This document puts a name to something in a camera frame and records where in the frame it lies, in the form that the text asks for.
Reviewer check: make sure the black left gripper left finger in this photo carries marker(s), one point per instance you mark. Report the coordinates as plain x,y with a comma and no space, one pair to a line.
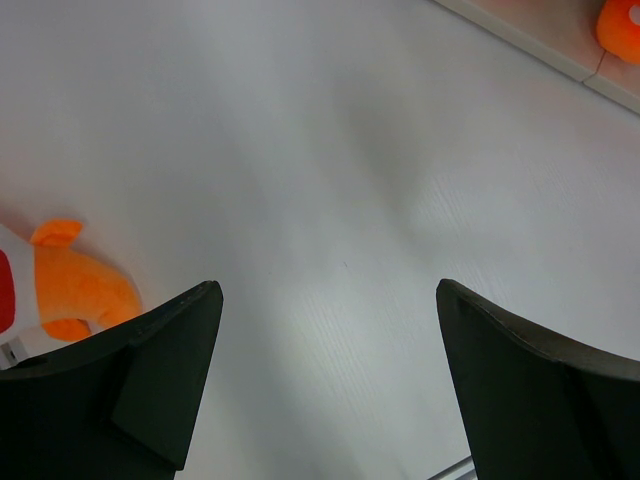
121,404

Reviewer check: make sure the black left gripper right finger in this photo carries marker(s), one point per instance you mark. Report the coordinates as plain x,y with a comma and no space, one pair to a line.
536,404

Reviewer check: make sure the orange shark plush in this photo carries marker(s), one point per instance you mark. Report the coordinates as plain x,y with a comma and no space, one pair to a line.
47,284

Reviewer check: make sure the beige three-tier shelf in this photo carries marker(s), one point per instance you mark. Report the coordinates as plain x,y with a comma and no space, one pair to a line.
561,34

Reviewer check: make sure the orange plush on shelf middle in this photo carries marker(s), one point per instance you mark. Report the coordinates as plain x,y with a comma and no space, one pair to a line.
617,29

